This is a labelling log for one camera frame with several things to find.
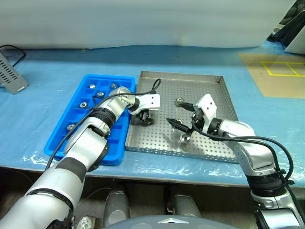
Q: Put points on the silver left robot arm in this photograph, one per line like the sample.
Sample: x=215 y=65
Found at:
x=71 y=171

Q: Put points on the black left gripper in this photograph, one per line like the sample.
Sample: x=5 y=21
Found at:
x=143 y=113

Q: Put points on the gray robot torso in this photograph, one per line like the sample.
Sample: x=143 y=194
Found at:
x=166 y=224

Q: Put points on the gray rounded shape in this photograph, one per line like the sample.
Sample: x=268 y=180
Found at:
x=116 y=207
x=184 y=205

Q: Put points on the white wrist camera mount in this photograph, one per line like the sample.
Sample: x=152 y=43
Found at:
x=150 y=101
x=207 y=105

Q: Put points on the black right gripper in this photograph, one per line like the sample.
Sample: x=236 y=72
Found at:
x=199 y=120

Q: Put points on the gray perforated metal box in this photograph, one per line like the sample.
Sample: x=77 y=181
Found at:
x=9 y=74

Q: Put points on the blue plastic table cover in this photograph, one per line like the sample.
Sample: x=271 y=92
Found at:
x=35 y=114

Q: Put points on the brown cardboard mat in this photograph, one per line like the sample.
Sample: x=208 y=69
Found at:
x=262 y=81

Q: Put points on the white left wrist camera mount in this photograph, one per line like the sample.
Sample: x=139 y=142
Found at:
x=150 y=101

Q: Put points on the small metal roller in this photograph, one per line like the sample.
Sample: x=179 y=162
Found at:
x=92 y=86
x=178 y=102
x=184 y=138
x=114 y=85
x=100 y=94
x=70 y=127
x=83 y=104

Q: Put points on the blue compartment tray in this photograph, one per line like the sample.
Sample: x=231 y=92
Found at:
x=116 y=143

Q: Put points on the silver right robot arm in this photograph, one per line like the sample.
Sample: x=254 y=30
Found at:
x=250 y=148

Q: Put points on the perforated steel tray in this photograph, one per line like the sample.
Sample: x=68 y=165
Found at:
x=155 y=140

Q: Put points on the white black machine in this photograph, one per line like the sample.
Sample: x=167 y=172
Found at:
x=295 y=35

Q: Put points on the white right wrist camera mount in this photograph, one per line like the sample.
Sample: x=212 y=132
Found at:
x=207 y=105

